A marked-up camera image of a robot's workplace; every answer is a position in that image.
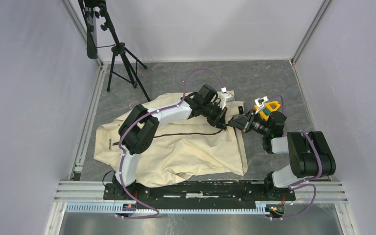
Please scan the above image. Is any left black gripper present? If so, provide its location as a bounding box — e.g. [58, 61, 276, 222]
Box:
[201, 102, 228, 131]

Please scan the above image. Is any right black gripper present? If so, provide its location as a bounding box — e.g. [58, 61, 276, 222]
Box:
[227, 109, 270, 136]

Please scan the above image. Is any cream zip jacket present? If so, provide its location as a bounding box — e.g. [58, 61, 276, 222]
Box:
[93, 93, 248, 188]

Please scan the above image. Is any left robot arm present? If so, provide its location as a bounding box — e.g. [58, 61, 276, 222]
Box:
[112, 84, 234, 200]

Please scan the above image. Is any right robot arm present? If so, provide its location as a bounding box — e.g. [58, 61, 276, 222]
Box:
[228, 111, 336, 200]

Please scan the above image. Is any yellow triangular plastic tool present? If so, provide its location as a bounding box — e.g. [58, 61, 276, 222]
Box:
[254, 101, 281, 120]

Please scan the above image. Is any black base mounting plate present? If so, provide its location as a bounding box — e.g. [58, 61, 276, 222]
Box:
[103, 180, 296, 210]

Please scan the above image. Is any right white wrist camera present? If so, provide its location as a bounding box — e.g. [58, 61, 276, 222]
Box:
[254, 96, 269, 114]

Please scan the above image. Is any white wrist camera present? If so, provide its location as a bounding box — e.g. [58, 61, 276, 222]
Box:
[218, 87, 235, 109]
[254, 96, 269, 114]

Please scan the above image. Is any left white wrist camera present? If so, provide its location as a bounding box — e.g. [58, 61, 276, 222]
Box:
[218, 87, 235, 109]

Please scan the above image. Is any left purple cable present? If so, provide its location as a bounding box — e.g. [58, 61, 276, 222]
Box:
[114, 68, 225, 220]

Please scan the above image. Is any purple cable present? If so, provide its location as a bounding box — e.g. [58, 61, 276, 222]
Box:
[114, 68, 225, 220]
[267, 94, 324, 222]

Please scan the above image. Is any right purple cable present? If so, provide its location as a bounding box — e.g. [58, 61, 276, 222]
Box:
[267, 94, 324, 222]

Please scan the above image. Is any black camera tripod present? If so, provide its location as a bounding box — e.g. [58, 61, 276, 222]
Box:
[77, 0, 152, 103]

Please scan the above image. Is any slotted aluminium rail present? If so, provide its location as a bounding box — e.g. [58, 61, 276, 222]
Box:
[65, 202, 269, 215]

